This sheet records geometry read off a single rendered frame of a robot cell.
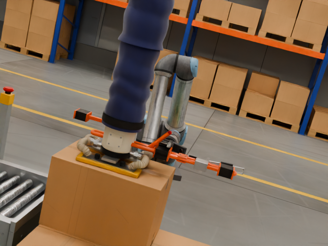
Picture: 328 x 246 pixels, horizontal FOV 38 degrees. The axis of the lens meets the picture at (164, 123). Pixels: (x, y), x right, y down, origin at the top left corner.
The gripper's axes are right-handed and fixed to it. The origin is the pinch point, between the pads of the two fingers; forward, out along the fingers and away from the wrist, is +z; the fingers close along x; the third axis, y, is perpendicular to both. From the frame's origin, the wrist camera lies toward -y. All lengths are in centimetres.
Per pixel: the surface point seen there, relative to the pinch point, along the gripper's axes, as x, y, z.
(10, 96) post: -8, 116, -49
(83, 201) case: -32, 35, 19
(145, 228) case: -35.3, -0.7, 20.1
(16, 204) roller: -53, 76, 5
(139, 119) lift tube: 15.2, 17.7, 5.1
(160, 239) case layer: -53, -8, -7
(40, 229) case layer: -53, 53, 23
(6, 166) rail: -49, 102, -32
